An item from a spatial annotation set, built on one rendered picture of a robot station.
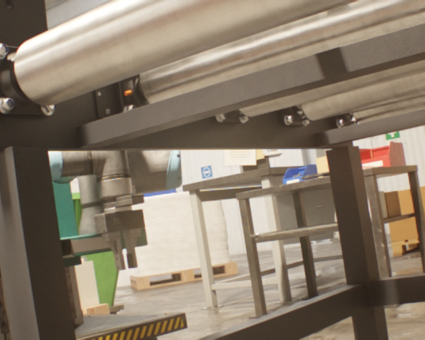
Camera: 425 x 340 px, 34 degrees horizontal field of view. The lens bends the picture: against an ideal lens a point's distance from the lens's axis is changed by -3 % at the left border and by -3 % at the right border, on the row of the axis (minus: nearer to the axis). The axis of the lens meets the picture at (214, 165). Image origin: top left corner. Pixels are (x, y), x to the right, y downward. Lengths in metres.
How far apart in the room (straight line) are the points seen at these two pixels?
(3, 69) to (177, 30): 0.37
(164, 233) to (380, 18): 7.32
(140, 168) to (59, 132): 1.00
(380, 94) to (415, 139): 10.37
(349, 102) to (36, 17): 0.83
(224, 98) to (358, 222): 1.10
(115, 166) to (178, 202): 6.51
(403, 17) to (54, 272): 0.68
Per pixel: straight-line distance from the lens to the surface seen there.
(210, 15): 0.90
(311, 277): 4.82
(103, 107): 1.35
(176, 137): 1.50
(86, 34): 1.03
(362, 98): 1.76
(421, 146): 12.08
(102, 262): 4.20
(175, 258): 8.35
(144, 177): 2.25
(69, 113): 1.30
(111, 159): 1.87
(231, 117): 1.64
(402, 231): 7.25
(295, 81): 1.02
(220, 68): 1.24
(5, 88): 1.19
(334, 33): 1.13
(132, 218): 1.90
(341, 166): 2.13
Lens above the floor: 0.56
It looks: 5 degrees up
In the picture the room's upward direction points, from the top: 9 degrees counter-clockwise
